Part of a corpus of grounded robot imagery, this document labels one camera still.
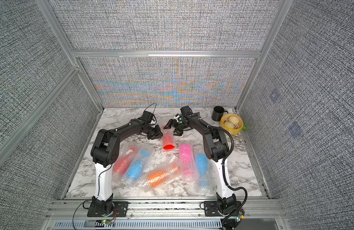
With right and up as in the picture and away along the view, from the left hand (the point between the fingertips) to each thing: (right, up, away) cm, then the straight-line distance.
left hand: (166, 134), depth 98 cm
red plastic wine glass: (+2, -3, -7) cm, 8 cm away
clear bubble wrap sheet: (+2, -3, -8) cm, 9 cm away
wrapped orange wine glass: (-3, -21, -21) cm, 30 cm away
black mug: (+38, +15, +9) cm, 42 cm away
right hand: (+1, +5, -1) cm, 5 cm away
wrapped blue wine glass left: (-15, -15, -16) cm, 27 cm away
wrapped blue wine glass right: (+22, -20, -20) cm, 36 cm away
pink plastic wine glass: (+13, -14, -16) cm, 25 cm away
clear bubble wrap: (+8, -8, -4) cm, 12 cm away
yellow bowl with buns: (+47, +8, +6) cm, 48 cm away
